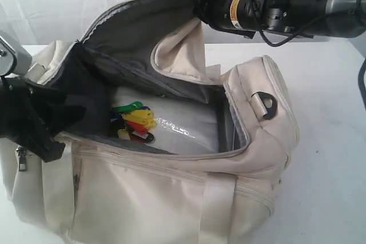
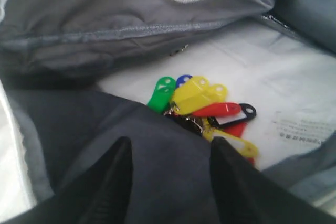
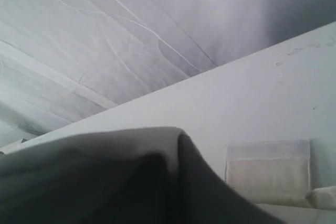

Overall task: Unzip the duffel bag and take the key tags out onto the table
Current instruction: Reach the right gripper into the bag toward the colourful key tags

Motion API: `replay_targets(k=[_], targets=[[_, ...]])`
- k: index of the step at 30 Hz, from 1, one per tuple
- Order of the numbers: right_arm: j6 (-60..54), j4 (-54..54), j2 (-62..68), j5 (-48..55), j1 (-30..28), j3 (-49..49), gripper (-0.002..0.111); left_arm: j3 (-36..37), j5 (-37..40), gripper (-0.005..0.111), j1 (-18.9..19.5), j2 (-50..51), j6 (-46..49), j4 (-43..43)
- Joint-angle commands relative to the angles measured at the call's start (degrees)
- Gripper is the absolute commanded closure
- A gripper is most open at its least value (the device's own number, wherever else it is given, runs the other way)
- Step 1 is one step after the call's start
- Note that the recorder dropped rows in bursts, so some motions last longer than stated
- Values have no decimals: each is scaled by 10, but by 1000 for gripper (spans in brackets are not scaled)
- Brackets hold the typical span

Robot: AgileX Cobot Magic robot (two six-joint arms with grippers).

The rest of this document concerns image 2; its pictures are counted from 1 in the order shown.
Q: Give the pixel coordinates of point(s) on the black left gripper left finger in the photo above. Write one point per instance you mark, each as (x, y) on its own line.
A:
(99, 195)

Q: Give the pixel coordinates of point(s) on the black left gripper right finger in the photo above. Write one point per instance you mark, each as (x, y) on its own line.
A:
(244, 195)

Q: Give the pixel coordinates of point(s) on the colourful key tag bunch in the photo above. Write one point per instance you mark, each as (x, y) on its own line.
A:
(200, 107)

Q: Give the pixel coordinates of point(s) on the cream fabric duffel bag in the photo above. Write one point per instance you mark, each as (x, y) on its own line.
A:
(56, 122)

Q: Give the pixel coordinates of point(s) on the clear plastic wrapped package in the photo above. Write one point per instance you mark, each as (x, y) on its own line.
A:
(291, 85)

